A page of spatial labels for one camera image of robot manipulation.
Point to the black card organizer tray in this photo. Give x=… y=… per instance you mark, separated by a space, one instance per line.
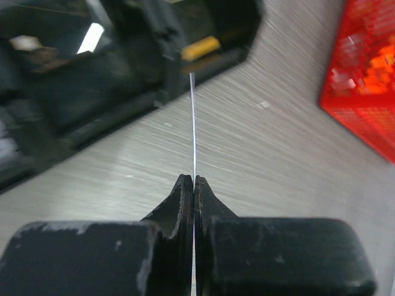
x=74 y=71

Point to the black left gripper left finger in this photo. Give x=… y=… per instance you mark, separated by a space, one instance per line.
x=172 y=261

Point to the red plastic shopping basket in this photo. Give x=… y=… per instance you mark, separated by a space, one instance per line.
x=358 y=90

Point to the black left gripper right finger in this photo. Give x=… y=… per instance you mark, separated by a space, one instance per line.
x=207 y=208

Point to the silver VIP credit card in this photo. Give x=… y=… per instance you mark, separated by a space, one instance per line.
x=193 y=119

